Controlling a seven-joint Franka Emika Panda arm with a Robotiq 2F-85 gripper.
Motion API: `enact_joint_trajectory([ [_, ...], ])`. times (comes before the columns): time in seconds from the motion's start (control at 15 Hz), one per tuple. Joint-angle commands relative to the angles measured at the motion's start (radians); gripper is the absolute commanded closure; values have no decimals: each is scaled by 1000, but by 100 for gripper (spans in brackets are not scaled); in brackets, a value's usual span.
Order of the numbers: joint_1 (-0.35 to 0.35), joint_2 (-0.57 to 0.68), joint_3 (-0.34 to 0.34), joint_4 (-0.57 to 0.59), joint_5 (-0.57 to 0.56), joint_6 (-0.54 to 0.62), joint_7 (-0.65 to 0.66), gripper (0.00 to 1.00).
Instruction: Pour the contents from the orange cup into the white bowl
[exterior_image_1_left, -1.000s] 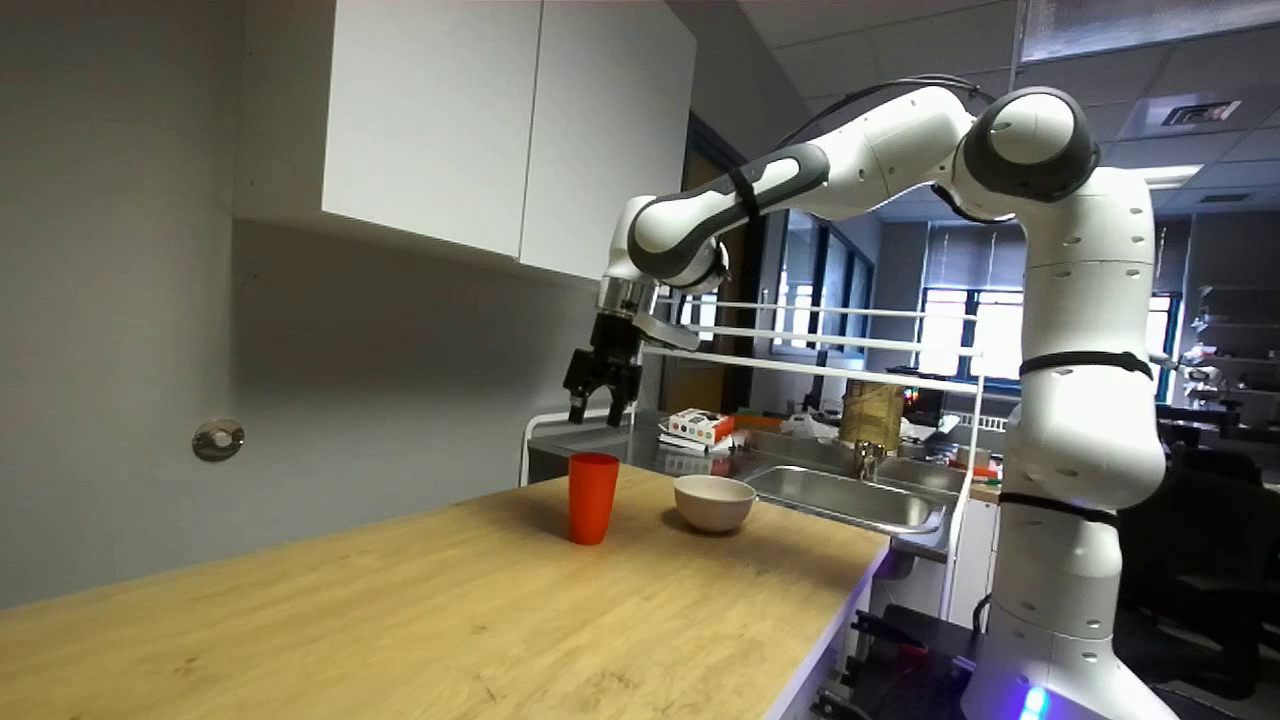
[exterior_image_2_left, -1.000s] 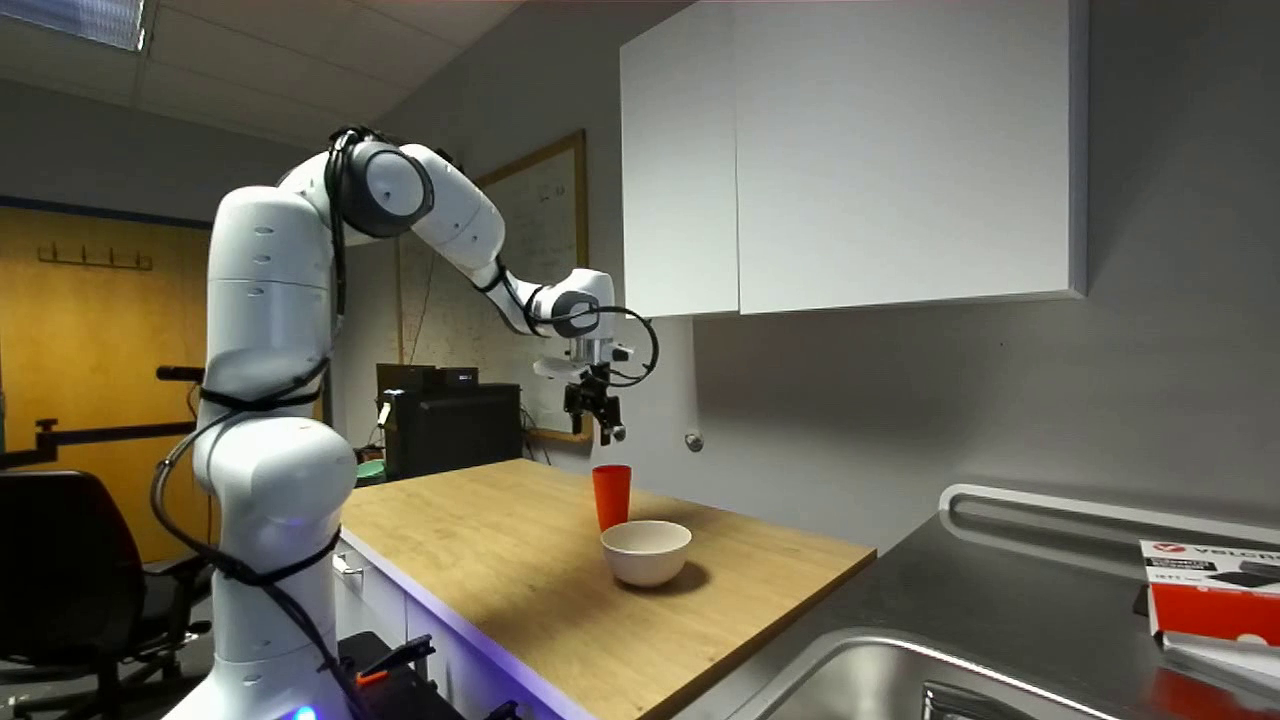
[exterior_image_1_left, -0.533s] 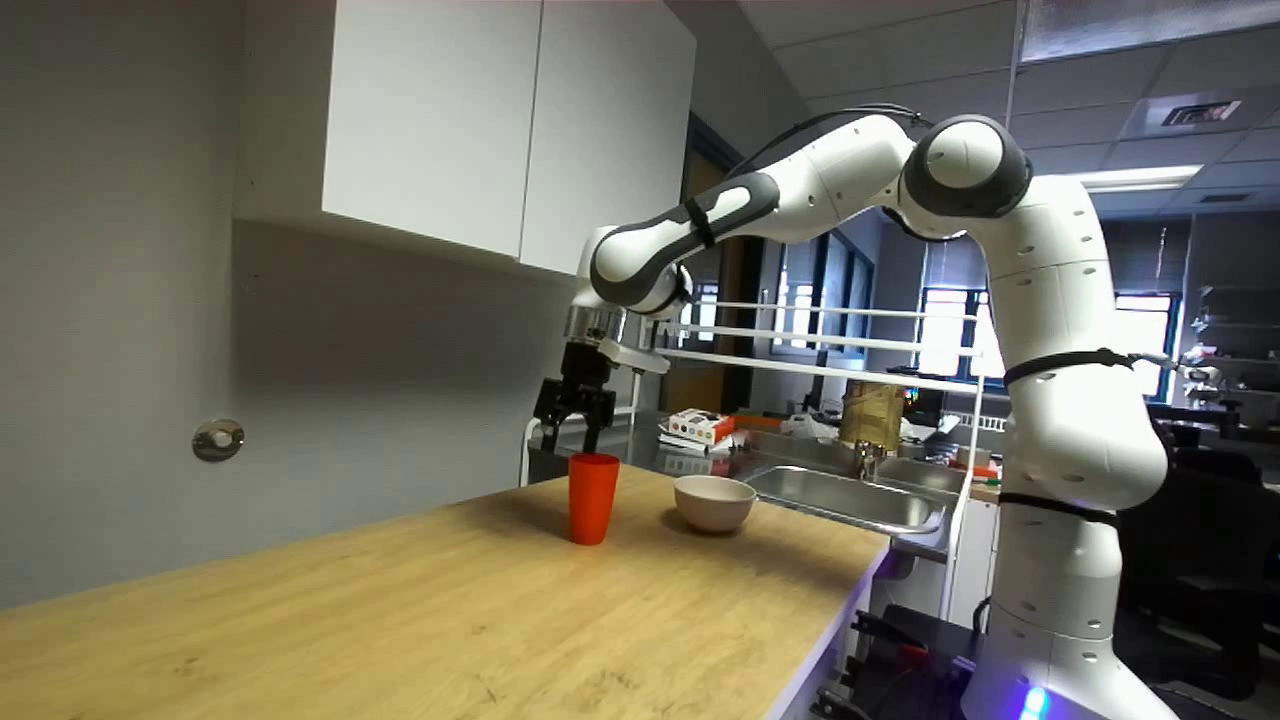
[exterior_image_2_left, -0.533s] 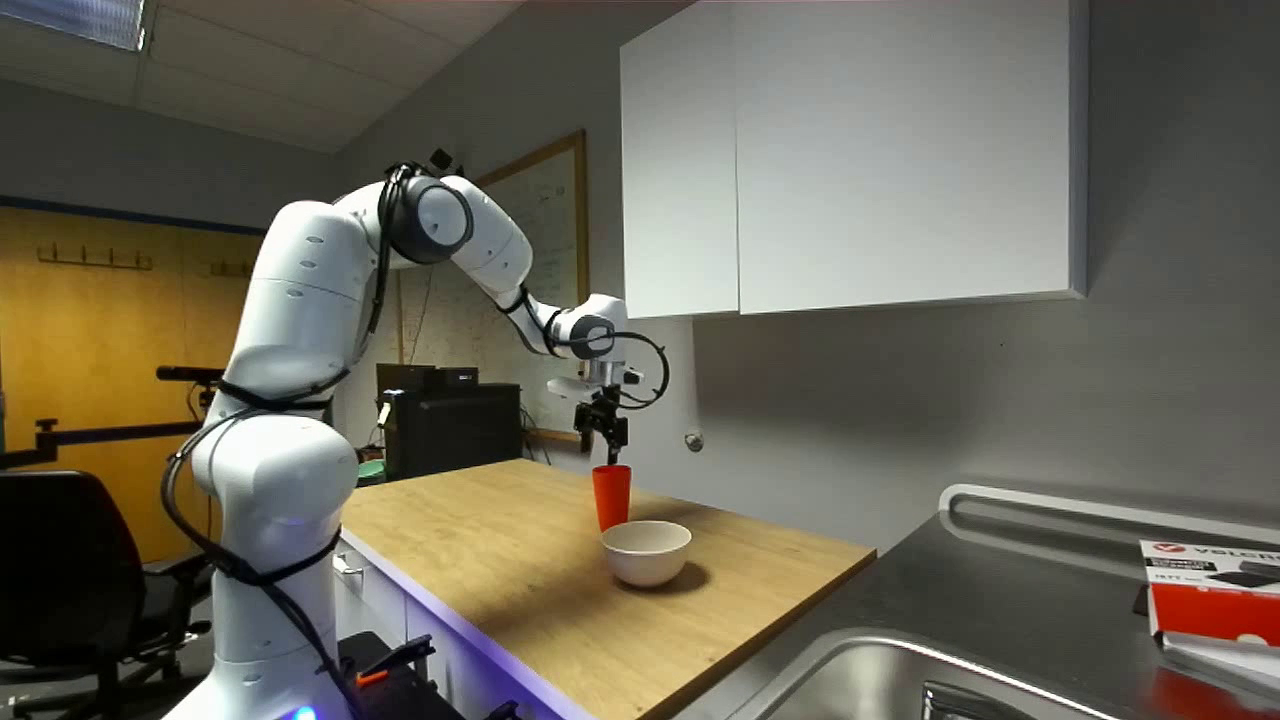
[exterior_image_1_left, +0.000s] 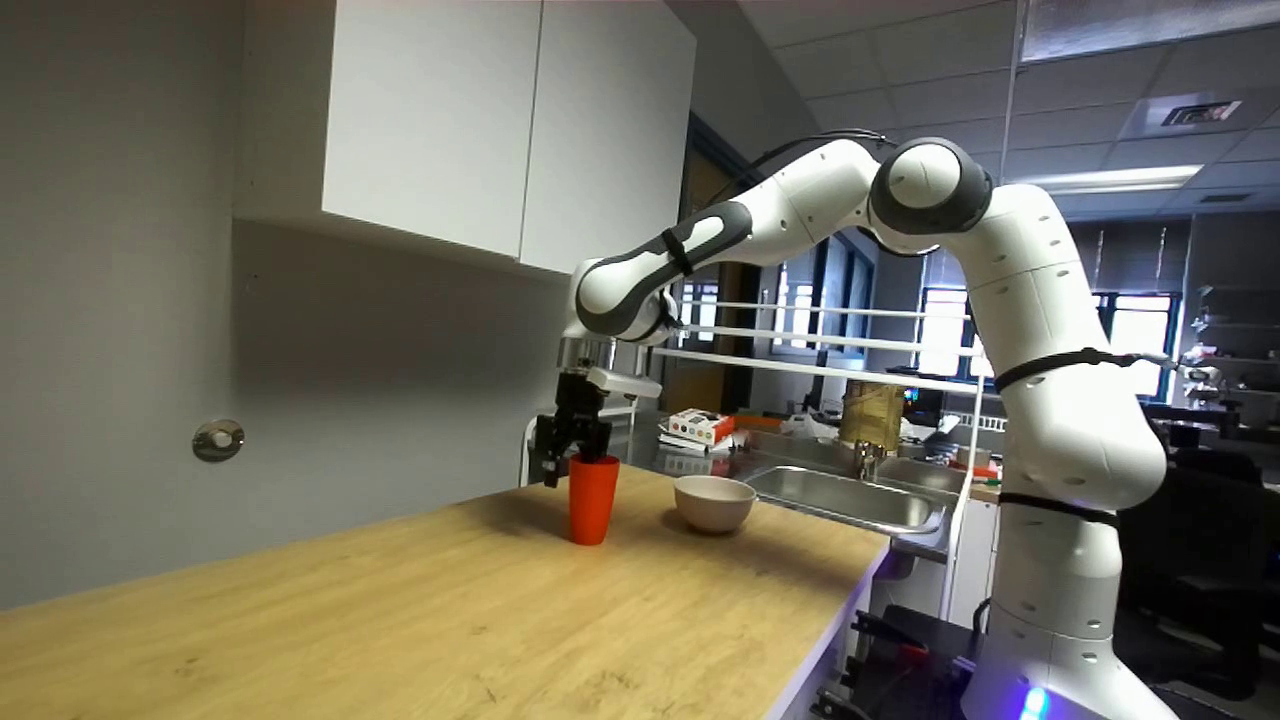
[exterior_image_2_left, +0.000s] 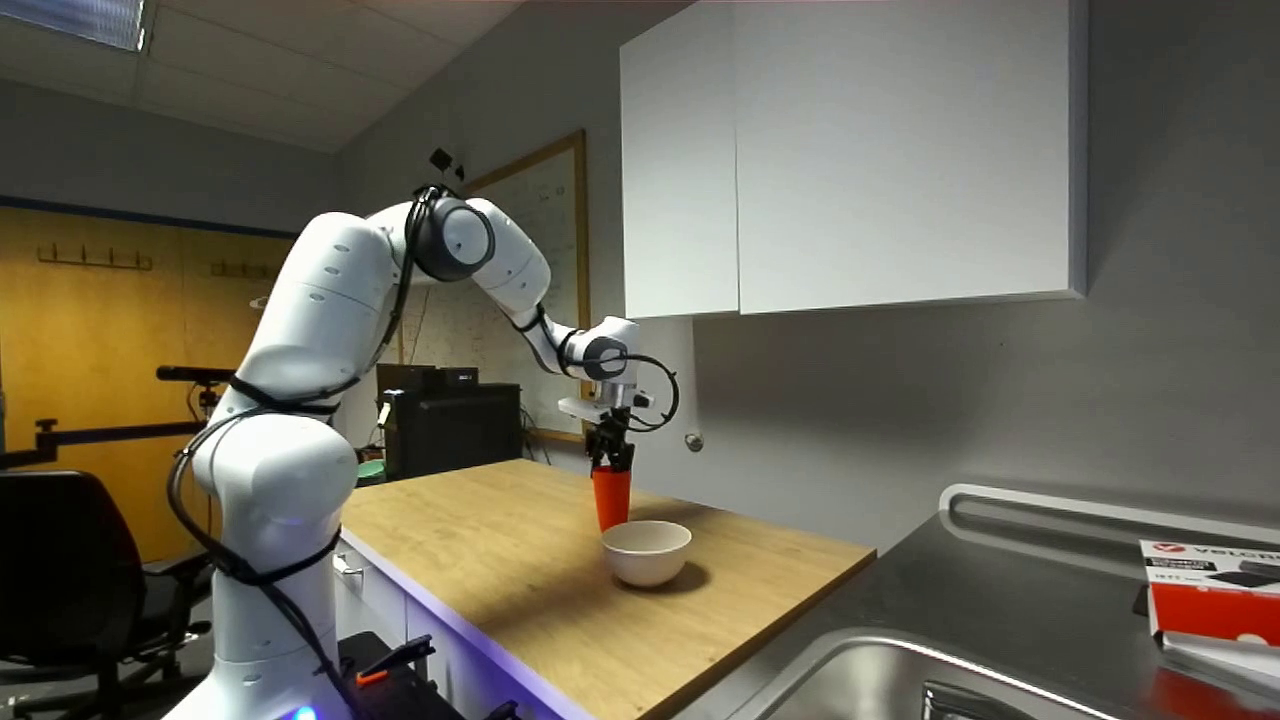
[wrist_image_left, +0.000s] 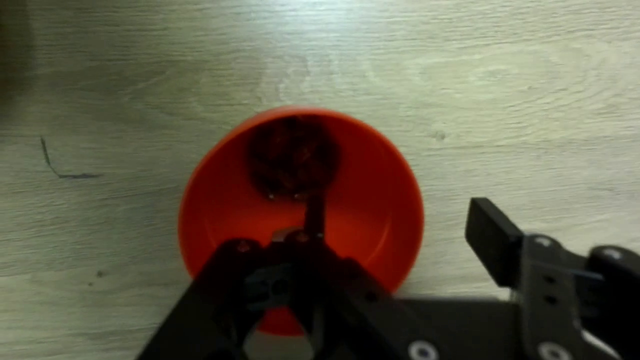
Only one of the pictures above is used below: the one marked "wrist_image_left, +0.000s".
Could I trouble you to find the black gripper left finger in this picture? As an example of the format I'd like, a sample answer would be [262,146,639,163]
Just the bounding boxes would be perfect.
[137,190,443,360]

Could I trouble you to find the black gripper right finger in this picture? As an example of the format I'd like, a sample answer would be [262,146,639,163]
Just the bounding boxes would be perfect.
[465,196,640,360]

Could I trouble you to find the orange plastic cup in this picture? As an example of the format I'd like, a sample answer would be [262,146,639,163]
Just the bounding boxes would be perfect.
[176,105,427,338]

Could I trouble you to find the dark brown cup contents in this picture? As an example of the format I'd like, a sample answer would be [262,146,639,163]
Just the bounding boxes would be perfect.
[246,113,340,201]

